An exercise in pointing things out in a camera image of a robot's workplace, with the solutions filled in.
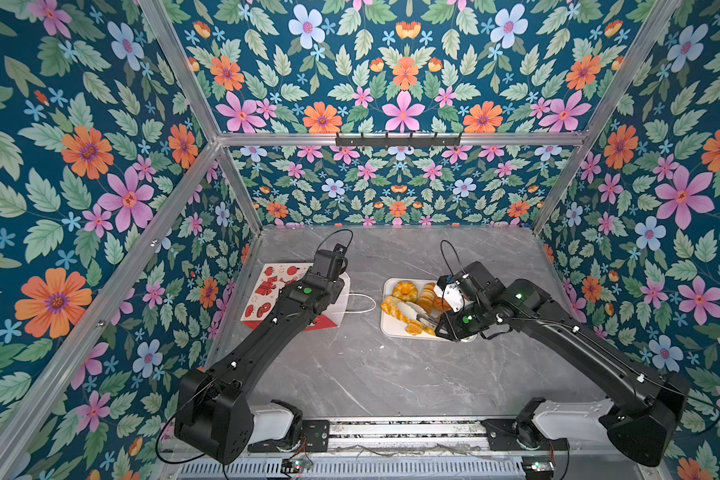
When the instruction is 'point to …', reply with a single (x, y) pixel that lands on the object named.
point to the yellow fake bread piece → (391, 306)
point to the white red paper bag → (272, 279)
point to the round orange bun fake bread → (405, 290)
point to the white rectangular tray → (393, 329)
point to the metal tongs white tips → (416, 312)
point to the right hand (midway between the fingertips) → (439, 328)
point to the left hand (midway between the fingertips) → (327, 270)
